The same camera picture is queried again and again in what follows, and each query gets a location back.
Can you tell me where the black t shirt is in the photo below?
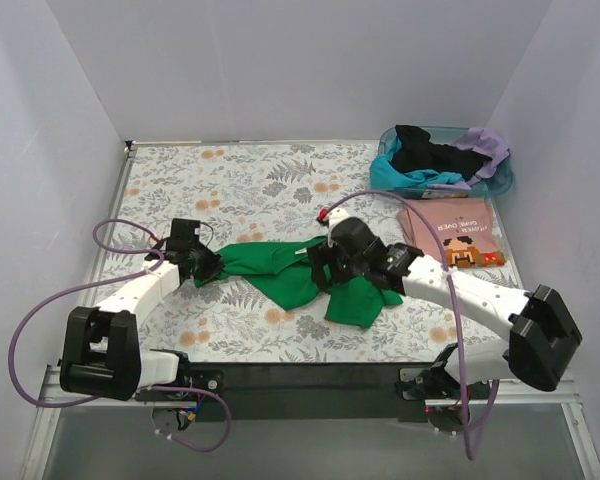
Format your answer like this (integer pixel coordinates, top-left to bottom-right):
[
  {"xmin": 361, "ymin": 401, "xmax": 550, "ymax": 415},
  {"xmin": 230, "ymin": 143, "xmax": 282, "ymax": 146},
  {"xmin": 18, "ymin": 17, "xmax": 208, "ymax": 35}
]
[{"xmin": 389, "ymin": 125, "xmax": 491, "ymax": 183}]

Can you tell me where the aluminium frame rail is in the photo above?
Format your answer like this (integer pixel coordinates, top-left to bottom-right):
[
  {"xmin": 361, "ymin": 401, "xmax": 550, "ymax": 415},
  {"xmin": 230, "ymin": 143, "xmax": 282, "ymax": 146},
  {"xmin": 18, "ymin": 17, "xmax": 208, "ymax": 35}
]
[{"xmin": 40, "ymin": 362, "xmax": 579, "ymax": 405}]

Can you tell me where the folded pink t shirt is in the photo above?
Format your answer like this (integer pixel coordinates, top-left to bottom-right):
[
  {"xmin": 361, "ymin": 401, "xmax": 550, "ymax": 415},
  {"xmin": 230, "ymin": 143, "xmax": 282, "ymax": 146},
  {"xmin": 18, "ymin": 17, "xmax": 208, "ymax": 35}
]
[{"xmin": 397, "ymin": 198, "xmax": 506, "ymax": 269}]

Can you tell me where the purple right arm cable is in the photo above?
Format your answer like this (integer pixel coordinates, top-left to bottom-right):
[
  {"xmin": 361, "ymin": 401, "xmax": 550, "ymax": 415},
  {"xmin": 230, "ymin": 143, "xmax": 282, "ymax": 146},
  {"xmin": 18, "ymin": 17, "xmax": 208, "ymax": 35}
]
[{"xmin": 324, "ymin": 189, "xmax": 501, "ymax": 461}]

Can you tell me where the lavender t shirt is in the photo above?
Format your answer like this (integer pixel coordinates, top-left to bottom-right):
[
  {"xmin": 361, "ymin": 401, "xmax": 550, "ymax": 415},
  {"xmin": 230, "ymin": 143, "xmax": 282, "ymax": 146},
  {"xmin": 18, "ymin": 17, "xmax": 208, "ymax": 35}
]
[{"xmin": 451, "ymin": 127, "xmax": 511, "ymax": 192}]

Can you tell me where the teal t shirt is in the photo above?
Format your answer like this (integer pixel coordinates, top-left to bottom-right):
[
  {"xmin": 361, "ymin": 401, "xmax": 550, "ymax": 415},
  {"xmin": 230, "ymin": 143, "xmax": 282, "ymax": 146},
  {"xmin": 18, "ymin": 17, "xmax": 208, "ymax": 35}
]
[{"xmin": 369, "ymin": 154, "xmax": 470, "ymax": 190}]

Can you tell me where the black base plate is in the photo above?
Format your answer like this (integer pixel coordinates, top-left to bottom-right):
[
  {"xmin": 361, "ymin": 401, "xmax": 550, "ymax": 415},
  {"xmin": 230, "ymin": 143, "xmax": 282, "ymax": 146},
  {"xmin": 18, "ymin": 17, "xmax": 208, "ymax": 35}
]
[{"xmin": 134, "ymin": 362, "xmax": 481, "ymax": 424}]

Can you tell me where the floral table cloth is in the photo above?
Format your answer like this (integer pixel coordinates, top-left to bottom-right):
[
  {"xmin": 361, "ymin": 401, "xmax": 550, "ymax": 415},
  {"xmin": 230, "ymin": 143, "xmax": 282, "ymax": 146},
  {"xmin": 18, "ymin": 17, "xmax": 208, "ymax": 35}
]
[{"xmin": 78, "ymin": 142, "xmax": 540, "ymax": 364}]

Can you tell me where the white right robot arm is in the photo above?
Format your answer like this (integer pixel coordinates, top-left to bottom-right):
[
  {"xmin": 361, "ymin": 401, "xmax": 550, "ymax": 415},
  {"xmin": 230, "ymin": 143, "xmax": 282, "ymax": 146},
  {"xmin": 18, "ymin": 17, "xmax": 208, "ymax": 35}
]
[{"xmin": 307, "ymin": 209, "xmax": 582, "ymax": 399}]

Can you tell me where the teal plastic laundry basket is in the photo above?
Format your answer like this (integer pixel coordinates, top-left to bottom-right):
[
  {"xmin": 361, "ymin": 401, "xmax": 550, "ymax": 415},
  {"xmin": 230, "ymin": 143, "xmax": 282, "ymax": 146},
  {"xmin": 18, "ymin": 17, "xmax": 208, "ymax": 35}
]
[{"xmin": 370, "ymin": 125, "xmax": 513, "ymax": 200}]

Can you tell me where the green t shirt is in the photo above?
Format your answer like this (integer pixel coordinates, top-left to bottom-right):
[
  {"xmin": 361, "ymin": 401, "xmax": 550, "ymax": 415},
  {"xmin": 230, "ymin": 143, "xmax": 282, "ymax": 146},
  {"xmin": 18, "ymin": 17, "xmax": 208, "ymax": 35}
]
[{"xmin": 218, "ymin": 236, "xmax": 403, "ymax": 329}]

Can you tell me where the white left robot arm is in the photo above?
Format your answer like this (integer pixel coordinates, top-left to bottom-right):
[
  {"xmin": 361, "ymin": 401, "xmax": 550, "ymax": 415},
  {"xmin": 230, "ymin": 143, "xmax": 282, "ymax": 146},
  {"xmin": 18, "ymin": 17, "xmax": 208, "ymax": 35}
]
[{"xmin": 60, "ymin": 218, "xmax": 224, "ymax": 401}]

